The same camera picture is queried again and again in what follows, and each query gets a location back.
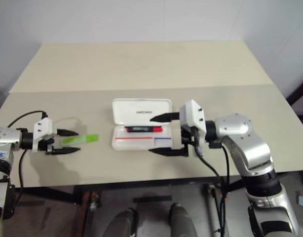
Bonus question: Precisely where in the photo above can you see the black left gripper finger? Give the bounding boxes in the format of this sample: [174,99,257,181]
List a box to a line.
[56,128,78,137]
[52,147,82,156]

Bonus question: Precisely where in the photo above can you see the black table frame bar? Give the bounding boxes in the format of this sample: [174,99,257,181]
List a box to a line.
[15,186,77,204]

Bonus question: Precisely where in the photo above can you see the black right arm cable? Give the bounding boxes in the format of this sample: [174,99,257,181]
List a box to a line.
[194,144,231,237]

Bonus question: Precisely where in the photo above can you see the red and black pens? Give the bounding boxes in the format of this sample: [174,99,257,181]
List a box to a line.
[125,125,163,133]

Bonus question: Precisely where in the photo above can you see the dark rounded grey shape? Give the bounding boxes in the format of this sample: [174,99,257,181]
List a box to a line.
[169,202,192,237]
[109,208,139,237]

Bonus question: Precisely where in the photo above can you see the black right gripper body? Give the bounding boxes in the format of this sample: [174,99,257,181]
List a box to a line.
[180,121,204,152]

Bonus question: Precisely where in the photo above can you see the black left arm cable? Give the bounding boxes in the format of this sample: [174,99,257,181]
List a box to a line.
[5,111,48,198]

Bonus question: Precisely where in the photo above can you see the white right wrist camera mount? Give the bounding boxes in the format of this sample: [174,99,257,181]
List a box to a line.
[179,99,207,144]

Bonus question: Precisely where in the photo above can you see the white plastic pencil case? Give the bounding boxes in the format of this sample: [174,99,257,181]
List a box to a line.
[111,98,174,151]

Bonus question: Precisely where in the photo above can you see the black tape strip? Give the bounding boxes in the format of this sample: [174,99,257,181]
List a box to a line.
[132,195,173,204]

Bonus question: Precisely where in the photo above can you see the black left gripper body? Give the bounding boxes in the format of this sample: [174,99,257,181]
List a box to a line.
[39,137,59,156]

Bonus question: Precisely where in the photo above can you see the green marker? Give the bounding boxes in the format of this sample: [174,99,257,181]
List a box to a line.
[62,133,100,146]

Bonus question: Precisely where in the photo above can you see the dark metal frame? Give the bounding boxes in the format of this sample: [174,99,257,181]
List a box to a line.
[285,76,303,117]

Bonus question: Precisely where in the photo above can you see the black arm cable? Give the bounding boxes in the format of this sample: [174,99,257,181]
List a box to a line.
[5,111,48,198]
[194,144,231,237]

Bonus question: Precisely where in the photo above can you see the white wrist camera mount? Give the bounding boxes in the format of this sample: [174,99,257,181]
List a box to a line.
[32,118,59,152]
[179,99,207,144]

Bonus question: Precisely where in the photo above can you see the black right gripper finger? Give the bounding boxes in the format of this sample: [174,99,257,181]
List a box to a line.
[148,147,189,158]
[149,112,182,123]

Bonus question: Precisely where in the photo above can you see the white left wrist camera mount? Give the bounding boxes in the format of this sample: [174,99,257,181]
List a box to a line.
[32,118,59,152]

